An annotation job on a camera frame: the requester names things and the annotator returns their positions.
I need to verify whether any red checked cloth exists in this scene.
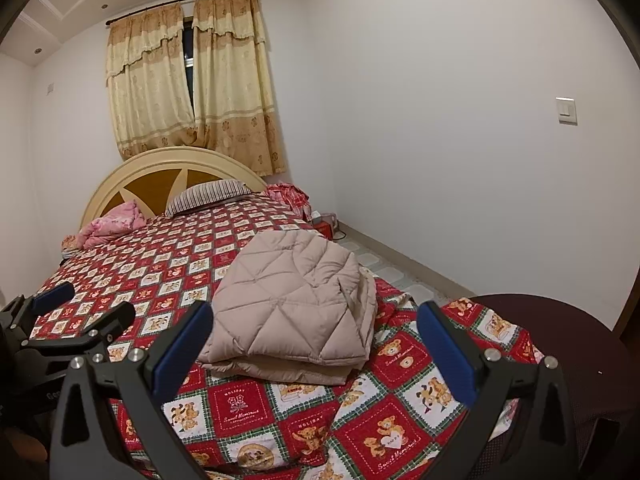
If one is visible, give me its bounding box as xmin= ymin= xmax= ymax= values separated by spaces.
xmin=265 ymin=183 xmax=313 ymax=221

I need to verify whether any beige floral curtain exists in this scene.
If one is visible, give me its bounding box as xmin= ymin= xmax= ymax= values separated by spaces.
xmin=191 ymin=0 xmax=287 ymax=177
xmin=104 ymin=1 xmax=198 ymax=161

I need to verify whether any pink crumpled blanket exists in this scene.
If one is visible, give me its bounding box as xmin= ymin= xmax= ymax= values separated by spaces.
xmin=62 ymin=201 xmax=146 ymax=251

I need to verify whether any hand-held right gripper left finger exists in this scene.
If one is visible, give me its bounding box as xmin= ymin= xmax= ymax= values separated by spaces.
xmin=47 ymin=301 xmax=216 ymax=480

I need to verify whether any dark mesh chair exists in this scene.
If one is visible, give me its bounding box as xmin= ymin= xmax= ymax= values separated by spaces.
xmin=470 ymin=295 xmax=640 ymax=480

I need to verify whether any cream wooden headboard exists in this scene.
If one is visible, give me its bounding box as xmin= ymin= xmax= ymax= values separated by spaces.
xmin=80 ymin=146 xmax=268 ymax=228

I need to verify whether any beige quilted jacket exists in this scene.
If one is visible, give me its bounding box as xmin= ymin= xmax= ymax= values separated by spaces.
xmin=197 ymin=230 xmax=377 ymax=386

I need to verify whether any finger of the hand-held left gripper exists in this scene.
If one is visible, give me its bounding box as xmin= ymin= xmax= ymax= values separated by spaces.
xmin=22 ymin=302 xmax=137 ymax=357
xmin=0 ymin=282 xmax=76 ymax=333

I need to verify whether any dark curtain rod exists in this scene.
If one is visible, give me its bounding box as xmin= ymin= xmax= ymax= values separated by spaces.
xmin=106 ymin=0 xmax=265 ymax=26

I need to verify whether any white light switch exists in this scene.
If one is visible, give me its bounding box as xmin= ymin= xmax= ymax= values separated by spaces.
xmin=556 ymin=96 xmax=578 ymax=125

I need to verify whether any dark window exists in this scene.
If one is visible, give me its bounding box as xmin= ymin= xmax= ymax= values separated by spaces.
xmin=181 ymin=17 xmax=196 ymax=106

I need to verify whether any red box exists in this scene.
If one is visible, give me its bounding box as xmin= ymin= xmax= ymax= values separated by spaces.
xmin=314 ymin=212 xmax=342 ymax=240

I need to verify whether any striped pillow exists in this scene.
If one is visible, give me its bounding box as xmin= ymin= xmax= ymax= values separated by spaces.
xmin=165 ymin=180 xmax=251 ymax=218

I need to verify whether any red bear print bedsheet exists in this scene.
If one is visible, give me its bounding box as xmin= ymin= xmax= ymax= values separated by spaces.
xmin=30 ymin=195 xmax=546 ymax=480

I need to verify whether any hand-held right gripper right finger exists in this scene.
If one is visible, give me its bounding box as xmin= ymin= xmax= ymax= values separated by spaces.
xmin=416 ymin=301 xmax=583 ymax=480

